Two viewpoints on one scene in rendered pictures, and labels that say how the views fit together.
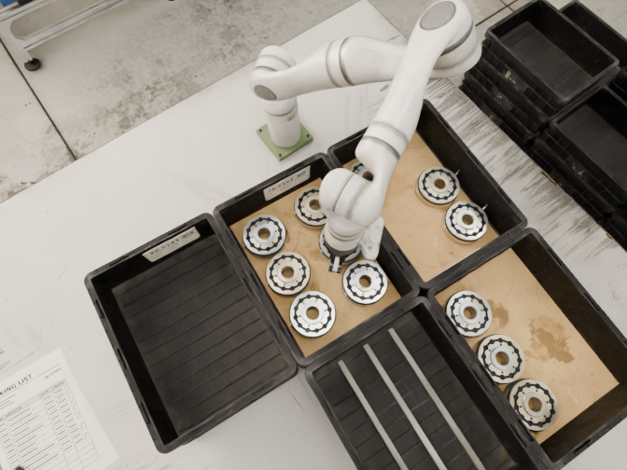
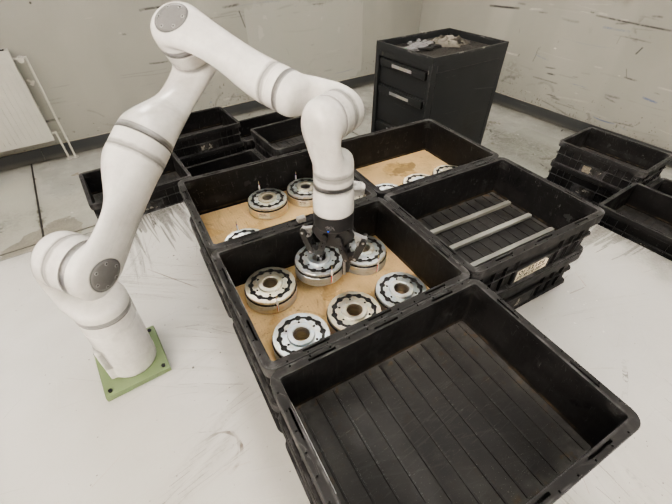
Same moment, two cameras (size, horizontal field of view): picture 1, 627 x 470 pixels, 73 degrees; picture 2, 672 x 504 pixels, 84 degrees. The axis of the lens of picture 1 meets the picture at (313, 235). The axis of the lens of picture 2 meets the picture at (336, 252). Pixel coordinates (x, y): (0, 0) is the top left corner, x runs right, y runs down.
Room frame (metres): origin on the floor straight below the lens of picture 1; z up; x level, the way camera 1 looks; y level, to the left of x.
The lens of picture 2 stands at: (0.24, 0.50, 1.41)
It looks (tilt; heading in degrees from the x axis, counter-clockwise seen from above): 42 degrees down; 274
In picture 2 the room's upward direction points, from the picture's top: straight up
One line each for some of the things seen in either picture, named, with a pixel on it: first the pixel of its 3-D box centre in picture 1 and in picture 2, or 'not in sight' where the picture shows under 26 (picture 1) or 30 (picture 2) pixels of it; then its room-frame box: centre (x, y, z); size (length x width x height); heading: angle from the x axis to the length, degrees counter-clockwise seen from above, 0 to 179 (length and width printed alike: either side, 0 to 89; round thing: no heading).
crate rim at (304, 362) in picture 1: (313, 251); (337, 267); (0.28, 0.00, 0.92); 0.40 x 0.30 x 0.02; 34
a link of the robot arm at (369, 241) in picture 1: (354, 229); (336, 188); (0.29, -0.08, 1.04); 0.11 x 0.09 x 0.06; 79
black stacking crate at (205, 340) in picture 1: (194, 325); (438, 418); (0.11, 0.25, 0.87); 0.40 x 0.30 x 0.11; 34
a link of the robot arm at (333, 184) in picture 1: (344, 204); (330, 143); (0.29, -0.05, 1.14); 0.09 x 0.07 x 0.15; 61
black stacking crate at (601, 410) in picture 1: (525, 340); (406, 170); (0.11, -0.47, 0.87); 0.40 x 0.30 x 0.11; 34
